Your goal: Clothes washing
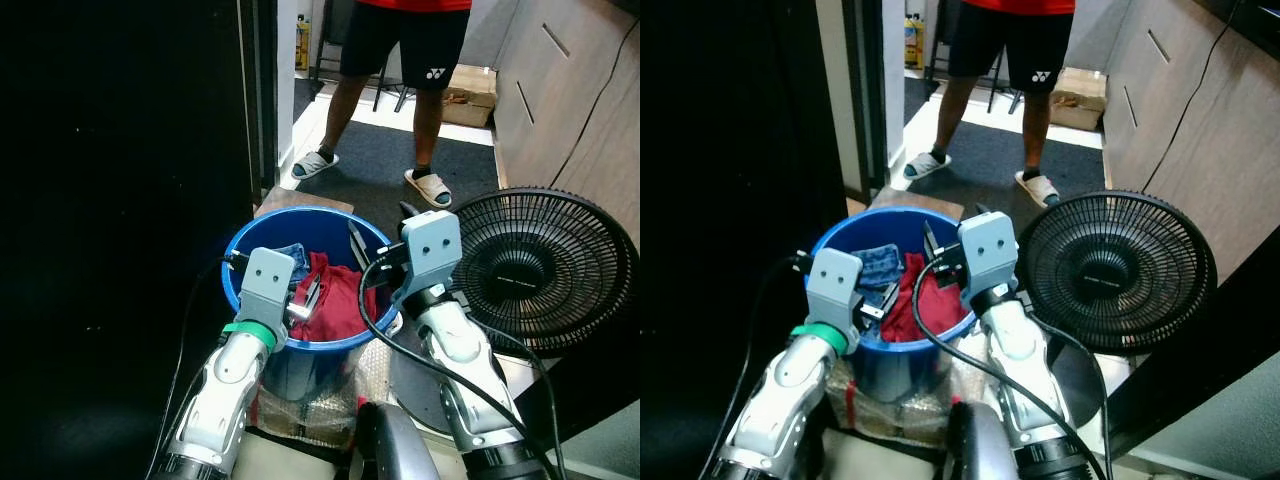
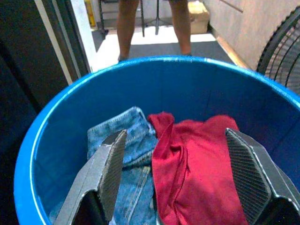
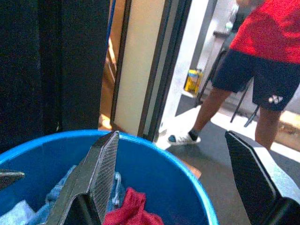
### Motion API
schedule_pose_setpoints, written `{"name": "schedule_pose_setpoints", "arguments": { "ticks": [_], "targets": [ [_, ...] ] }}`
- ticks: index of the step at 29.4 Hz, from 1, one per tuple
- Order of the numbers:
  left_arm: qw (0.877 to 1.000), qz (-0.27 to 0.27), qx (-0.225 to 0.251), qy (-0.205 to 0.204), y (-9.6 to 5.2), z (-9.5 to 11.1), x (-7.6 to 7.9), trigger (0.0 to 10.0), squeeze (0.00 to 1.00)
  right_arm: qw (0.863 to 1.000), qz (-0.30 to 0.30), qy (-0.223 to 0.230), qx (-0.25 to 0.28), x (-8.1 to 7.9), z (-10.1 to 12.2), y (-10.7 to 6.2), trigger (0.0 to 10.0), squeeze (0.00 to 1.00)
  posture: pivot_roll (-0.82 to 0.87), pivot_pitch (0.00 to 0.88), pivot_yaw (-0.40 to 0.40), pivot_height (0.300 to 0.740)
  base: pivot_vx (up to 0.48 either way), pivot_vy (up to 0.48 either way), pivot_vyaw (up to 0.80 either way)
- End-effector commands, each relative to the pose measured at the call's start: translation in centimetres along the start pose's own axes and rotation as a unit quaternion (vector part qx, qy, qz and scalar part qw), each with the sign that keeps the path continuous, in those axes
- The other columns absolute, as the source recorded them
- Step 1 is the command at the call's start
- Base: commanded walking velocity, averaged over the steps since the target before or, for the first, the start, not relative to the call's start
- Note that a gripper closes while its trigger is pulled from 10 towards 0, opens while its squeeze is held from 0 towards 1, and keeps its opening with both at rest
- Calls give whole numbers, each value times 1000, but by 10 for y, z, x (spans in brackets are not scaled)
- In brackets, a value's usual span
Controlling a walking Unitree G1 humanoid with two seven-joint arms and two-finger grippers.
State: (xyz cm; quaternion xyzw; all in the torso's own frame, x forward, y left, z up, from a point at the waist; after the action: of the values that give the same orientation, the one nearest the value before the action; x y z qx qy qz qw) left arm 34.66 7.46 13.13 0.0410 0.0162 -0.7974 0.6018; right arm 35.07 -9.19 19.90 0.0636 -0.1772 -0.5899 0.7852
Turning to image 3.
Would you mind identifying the cream door post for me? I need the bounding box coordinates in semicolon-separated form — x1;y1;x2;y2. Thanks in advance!
110;0;195;143

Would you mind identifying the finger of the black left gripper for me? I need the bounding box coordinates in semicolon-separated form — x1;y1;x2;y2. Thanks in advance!
0;169;25;190

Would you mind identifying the brown wooden panel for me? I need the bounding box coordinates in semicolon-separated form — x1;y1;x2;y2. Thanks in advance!
99;0;127;131

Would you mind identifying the yellow plastic container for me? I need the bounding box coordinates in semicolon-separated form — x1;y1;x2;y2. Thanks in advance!
184;68;204;92

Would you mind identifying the taped cardboard box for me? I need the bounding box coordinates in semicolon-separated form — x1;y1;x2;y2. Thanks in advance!
180;159;203;180

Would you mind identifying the red cloth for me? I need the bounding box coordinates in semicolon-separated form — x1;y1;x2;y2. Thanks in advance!
104;187;165;225

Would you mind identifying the blue pole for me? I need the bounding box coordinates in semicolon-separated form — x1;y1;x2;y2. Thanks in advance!
105;0;117;51

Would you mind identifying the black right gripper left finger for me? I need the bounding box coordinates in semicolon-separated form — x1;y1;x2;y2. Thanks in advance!
46;130;120;225

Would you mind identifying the blue plastic bucket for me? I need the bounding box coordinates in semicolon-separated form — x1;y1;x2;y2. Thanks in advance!
0;129;220;225

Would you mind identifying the blue denim garment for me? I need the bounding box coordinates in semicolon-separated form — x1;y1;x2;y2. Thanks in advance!
0;165;127;225

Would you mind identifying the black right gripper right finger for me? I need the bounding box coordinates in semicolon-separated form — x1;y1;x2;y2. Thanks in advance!
224;130;300;225

